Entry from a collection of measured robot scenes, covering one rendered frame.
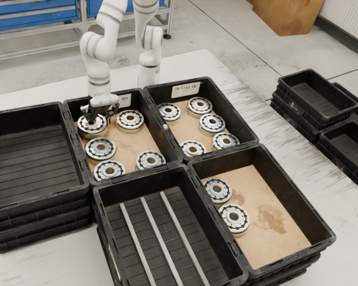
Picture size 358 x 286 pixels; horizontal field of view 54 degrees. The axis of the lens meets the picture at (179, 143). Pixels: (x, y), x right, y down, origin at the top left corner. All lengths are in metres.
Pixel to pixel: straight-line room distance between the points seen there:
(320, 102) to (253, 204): 1.29
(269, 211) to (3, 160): 0.89
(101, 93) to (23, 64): 2.06
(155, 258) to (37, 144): 0.58
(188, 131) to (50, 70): 1.93
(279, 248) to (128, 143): 0.62
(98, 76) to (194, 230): 0.56
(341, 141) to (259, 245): 1.34
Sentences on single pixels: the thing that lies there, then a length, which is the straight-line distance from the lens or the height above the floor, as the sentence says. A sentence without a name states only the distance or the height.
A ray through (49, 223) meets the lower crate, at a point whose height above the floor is 0.80.
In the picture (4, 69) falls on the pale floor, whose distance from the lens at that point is 3.17.
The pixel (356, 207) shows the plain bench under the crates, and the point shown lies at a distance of 1.56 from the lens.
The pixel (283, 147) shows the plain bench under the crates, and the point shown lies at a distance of 1.62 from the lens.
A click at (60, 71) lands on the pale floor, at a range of 3.07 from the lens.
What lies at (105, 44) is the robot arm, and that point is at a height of 1.21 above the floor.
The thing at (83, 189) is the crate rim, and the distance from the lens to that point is 1.05.
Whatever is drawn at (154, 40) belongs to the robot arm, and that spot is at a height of 1.05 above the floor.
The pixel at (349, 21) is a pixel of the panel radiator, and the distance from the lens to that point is 4.20.
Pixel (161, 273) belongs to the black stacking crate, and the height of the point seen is 0.83.
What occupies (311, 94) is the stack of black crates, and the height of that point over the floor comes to 0.49.
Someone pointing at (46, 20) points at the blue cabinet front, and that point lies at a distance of 3.05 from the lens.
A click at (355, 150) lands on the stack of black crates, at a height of 0.38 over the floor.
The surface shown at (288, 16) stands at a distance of 3.99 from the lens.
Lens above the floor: 1.77
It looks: 46 degrees down
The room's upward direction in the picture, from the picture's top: 11 degrees clockwise
